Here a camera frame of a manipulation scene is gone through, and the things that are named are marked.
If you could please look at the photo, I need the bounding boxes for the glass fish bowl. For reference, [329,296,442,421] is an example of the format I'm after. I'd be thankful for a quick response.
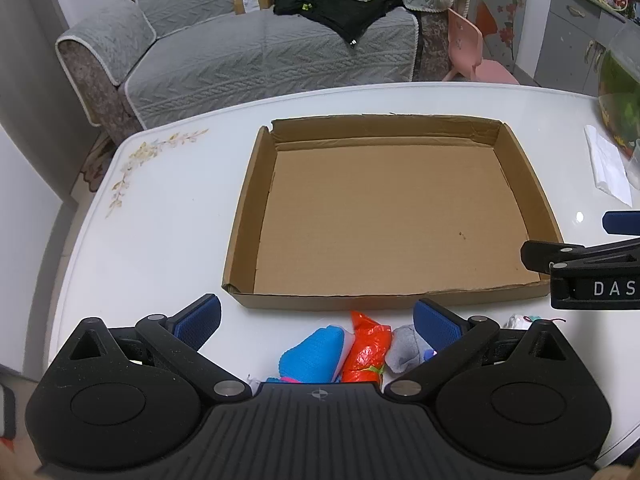
[597,25,640,158]

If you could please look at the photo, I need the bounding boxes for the shallow cardboard box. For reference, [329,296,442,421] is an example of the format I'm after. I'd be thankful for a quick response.
[221,114,566,311]

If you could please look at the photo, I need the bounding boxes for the pink plastic chair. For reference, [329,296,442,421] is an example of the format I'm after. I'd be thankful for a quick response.
[442,8,521,86]

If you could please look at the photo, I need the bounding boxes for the black jacket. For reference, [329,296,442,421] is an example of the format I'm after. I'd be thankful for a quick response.
[273,0,405,50]

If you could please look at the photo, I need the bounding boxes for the grey sock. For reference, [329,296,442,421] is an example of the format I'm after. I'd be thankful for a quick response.
[384,324,436,373]

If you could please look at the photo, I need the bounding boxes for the floral decorated door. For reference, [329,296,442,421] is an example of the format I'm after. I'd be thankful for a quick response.
[472,0,532,76]

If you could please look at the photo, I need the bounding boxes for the grey quilted sofa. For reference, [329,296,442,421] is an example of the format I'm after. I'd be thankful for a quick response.
[55,0,473,133]

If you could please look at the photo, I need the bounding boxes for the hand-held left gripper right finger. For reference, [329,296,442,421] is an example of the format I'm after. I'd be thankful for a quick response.
[382,297,583,403]

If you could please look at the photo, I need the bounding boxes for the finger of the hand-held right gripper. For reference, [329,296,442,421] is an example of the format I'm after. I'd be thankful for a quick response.
[602,211,640,236]
[520,236,640,274]

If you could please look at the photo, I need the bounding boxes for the patterned floor rug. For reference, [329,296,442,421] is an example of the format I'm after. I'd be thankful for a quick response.
[70,132,117,201]

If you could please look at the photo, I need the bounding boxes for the grey cabinet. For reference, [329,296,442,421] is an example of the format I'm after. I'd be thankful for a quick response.
[532,0,640,97]

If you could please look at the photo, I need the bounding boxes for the white and teal sock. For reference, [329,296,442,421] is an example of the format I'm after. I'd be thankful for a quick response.
[502,314,568,331]

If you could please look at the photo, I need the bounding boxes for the white folded tissue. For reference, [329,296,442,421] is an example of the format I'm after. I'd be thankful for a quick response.
[584,125,633,206]

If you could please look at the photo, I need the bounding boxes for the small cardboard parcel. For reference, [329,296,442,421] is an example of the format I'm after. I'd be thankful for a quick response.
[233,0,275,15]

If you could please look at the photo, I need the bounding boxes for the blue sock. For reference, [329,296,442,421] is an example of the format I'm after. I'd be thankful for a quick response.
[278,325,346,384]

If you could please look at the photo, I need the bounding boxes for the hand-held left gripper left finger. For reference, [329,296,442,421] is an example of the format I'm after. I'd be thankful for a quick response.
[54,294,253,403]

